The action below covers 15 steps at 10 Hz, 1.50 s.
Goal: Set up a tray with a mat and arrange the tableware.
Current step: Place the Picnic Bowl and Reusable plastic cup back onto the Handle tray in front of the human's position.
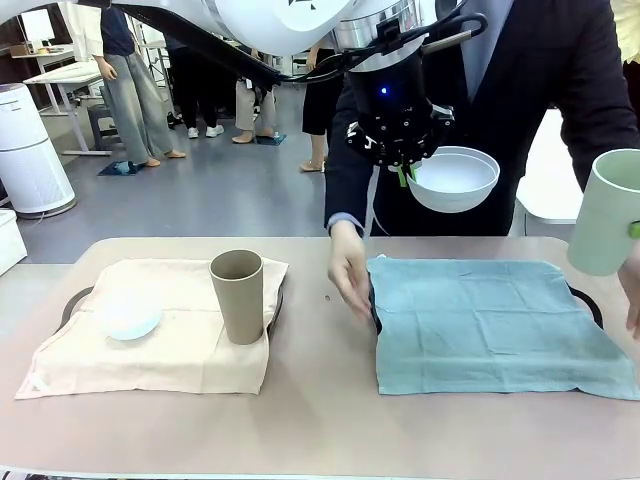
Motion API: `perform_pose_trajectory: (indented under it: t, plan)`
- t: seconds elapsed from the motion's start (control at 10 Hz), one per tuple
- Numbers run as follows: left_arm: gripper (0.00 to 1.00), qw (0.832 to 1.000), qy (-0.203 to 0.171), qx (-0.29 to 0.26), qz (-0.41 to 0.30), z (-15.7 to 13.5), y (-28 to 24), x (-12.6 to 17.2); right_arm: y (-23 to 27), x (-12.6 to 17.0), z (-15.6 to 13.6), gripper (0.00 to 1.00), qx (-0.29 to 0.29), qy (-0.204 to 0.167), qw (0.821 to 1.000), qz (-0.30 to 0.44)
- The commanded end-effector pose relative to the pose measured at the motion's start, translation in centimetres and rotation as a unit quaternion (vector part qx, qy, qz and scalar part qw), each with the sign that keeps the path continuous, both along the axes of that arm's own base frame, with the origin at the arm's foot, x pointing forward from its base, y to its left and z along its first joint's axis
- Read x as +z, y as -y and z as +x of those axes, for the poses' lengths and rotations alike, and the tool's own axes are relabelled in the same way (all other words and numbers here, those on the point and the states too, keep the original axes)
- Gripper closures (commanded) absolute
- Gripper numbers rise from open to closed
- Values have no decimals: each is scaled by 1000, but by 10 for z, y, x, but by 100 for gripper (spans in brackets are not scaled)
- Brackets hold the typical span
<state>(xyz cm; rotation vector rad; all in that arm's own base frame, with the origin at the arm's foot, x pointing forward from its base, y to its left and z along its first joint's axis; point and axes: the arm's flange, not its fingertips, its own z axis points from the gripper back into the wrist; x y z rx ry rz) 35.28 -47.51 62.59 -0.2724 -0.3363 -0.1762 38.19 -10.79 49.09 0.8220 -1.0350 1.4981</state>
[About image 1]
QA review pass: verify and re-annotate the beige cloth mat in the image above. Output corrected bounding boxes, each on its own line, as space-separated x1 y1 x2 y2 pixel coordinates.
13 257 291 400

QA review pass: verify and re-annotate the white bowl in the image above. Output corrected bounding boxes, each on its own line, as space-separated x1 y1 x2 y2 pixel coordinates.
407 145 502 214

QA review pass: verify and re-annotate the blue floor pad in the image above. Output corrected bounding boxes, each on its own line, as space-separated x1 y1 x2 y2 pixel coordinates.
98 159 148 178

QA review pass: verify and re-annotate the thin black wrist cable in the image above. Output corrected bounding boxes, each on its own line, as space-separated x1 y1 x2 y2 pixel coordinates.
278 11 489 84

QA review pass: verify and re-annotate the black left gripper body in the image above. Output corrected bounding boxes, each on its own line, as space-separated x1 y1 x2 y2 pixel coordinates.
344 53 457 167

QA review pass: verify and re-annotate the mannequin with beige trousers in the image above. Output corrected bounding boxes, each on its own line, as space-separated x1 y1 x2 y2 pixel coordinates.
232 47 289 145

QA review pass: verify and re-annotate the black serving tray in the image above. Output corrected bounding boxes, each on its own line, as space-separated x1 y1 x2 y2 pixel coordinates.
366 277 606 337

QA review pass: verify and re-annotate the person's left hand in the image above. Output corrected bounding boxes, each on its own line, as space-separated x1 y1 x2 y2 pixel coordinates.
618 249 640 342

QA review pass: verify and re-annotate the tall pale green cup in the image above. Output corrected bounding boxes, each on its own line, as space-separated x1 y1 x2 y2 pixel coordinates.
565 148 640 278

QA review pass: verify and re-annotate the grey plastic stool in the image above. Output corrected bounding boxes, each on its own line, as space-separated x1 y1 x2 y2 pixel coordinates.
87 103 122 151

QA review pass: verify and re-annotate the mannequin with black culottes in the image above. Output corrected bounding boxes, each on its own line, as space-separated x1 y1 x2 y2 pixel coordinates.
299 43 347 174

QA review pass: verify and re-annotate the person in black trousers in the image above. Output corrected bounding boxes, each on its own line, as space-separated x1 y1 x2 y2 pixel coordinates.
163 42 226 141

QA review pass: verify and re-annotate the blue cloth mat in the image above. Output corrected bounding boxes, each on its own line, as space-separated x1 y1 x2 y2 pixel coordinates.
365 254 640 402

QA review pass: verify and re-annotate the white desk with metal legs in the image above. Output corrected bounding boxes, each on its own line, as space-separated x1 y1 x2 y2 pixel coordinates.
22 62 109 156

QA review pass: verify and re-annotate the white storage box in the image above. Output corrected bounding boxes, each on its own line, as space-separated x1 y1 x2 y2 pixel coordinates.
0 209 29 277

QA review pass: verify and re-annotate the mannequin with grey wide trousers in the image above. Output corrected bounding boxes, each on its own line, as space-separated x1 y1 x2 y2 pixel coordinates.
58 3 189 169

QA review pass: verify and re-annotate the person's left forearm dark sleeve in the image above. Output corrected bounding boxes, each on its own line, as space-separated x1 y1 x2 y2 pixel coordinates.
549 74 640 195

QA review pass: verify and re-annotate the white side table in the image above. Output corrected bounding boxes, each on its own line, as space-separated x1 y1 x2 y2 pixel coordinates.
514 107 585 225

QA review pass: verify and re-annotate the person in dark suit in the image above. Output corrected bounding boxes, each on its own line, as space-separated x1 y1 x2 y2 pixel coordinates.
323 0 640 239

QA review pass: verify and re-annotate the light blue bowl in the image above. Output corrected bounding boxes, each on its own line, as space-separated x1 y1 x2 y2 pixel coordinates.
101 294 164 343

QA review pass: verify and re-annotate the white air purifier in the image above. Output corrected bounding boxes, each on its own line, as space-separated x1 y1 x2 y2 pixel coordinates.
0 83 78 217

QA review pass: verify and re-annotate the person's right forearm dark sleeve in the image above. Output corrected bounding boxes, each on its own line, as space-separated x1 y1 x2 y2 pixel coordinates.
323 94 374 237

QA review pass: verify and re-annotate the person's right hand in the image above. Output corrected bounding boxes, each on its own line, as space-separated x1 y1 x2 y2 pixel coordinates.
326 219 375 322

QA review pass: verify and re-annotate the tall brown cup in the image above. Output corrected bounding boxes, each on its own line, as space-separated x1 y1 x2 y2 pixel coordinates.
208 249 265 347

